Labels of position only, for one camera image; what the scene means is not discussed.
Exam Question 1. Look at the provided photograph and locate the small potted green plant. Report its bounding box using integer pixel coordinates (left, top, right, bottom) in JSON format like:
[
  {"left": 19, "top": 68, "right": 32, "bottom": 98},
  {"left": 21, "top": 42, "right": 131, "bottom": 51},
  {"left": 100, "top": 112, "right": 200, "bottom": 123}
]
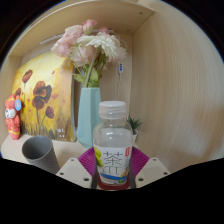
[{"left": 126, "top": 114, "right": 144, "bottom": 145}]

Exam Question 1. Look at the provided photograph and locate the white cable with switch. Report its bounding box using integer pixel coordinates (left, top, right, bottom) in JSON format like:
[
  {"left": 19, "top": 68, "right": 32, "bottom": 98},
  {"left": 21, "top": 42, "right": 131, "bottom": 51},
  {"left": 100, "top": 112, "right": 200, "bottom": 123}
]
[{"left": 114, "top": 39, "right": 130, "bottom": 101}]

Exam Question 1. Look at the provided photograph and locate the pink and white flower bouquet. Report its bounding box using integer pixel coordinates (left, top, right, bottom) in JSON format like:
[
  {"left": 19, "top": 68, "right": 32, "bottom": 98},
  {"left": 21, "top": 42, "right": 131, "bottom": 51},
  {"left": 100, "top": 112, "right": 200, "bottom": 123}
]
[{"left": 50, "top": 18, "right": 129, "bottom": 89}]

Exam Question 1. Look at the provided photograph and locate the red plush mouse toy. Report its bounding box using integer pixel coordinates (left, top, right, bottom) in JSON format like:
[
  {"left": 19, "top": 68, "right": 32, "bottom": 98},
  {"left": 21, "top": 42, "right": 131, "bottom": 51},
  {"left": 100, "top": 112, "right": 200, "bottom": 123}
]
[{"left": 3, "top": 93, "right": 24, "bottom": 141}]

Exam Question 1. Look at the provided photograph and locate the clear plastic drink bottle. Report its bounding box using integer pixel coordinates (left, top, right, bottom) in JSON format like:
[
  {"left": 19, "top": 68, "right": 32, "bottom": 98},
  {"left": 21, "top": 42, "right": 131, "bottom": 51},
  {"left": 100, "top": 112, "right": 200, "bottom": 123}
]
[{"left": 92, "top": 100, "right": 134, "bottom": 187}]

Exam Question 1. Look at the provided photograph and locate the light wooden shelf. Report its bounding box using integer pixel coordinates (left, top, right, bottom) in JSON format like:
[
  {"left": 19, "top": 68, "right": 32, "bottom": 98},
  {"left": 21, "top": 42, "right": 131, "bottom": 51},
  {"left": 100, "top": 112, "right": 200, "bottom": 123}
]
[{"left": 9, "top": 0, "right": 156, "bottom": 56}]

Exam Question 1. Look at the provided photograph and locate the yellow poppy flower painting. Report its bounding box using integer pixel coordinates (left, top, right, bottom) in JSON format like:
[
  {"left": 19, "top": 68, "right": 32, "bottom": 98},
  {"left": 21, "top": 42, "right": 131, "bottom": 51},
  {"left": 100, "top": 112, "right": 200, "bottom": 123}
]
[{"left": 11, "top": 51, "right": 77, "bottom": 143}]

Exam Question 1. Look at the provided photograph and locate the grey mug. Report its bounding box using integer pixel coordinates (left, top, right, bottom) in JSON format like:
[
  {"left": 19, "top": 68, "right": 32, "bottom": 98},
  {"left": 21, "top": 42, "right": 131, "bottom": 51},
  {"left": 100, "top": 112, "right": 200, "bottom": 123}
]
[{"left": 21, "top": 134, "right": 61, "bottom": 175}]

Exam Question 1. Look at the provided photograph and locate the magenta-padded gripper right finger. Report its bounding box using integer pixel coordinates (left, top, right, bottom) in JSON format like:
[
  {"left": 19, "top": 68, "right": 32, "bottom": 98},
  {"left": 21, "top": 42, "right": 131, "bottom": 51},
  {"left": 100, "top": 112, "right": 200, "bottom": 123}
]
[{"left": 128, "top": 146, "right": 171, "bottom": 190}]

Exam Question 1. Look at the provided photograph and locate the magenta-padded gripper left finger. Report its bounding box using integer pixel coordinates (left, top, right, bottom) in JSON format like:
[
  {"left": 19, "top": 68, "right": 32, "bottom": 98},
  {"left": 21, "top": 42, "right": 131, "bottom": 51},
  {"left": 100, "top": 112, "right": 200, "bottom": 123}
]
[{"left": 55, "top": 147, "right": 100, "bottom": 190}]

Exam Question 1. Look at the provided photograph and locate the teal faceted vase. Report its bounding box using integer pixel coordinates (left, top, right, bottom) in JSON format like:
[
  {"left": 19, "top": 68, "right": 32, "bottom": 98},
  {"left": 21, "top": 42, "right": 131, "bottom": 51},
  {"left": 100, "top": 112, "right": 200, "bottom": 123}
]
[{"left": 76, "top": 86, "right": 102, "bottom": 150}]

